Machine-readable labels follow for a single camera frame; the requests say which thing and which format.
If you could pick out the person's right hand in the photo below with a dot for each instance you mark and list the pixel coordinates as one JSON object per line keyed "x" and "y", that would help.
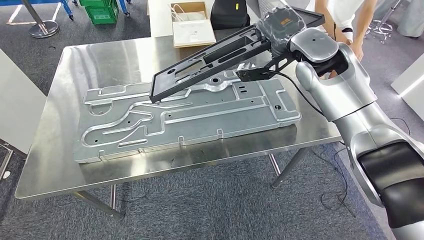
{"x": 342, "y": 38}

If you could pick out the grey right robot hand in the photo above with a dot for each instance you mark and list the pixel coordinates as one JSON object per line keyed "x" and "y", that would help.
{"x": 281, "y": 26}

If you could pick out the person's left hand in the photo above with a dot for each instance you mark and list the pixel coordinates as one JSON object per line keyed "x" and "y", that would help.
{"x": 357, "y": 49}

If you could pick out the black plastic plate frame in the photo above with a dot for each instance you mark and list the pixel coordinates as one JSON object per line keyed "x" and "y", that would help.
{"x": 159, "y": 89}

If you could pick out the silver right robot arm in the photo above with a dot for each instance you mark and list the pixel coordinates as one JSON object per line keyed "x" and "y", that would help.
{"x": 348, "y": 99}

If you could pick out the person's right forearm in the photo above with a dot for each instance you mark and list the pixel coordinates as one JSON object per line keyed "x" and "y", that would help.
{"x": 326, "y": 16}

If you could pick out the person's left forearm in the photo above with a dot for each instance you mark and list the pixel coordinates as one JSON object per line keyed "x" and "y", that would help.
{"x": 362, "y": 20}

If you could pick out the stamped sheet metal part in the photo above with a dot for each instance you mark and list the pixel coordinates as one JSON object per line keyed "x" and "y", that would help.
{"x": 198, "y": 119}

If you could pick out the stainless steel workbench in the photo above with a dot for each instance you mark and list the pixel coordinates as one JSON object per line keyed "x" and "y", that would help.
{"x": 49, "y": 165}

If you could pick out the person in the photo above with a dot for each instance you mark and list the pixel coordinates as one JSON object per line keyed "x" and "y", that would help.
{"x": 341, "y": 10}

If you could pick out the chrome chair base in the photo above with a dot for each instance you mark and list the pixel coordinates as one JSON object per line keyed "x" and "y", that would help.
{"x": 381, "y": 28}

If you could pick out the black case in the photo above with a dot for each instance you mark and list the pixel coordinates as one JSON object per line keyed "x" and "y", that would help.
{"x": 228, "y": 13}

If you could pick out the grey fabric cover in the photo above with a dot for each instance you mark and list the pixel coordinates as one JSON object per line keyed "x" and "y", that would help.
{"x": 410, "y": 20}

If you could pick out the white cabinet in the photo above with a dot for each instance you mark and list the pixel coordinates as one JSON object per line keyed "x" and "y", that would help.
{"x": 410, "y": 86}

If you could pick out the open cardboard box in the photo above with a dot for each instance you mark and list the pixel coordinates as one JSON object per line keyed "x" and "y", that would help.
{"x": 198, "y": 5}

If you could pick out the beige flat box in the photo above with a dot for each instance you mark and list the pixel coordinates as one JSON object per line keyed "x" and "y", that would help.
{"x": 193, "y": 33}

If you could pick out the white table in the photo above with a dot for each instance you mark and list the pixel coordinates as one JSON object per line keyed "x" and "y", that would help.
{"x": 159, "y": 20}

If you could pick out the green plastic crate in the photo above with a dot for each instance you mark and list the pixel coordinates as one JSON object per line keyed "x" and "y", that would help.
{"x": 102, "y": 15}
{"x": 96, "y": 2}

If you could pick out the white panel board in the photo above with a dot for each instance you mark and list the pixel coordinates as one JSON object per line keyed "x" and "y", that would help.
{"x": 16, "y": 99}

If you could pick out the small white paper scrap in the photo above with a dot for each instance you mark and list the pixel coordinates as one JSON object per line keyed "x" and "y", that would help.
{"x": 6, "y": 174}

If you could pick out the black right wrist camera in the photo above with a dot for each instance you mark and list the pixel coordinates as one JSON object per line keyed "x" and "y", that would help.
{"x": 255, "y": 74}

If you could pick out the chrome stanchion post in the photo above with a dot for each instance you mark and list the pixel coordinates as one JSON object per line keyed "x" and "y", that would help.
{"x": 43, "y": 29}

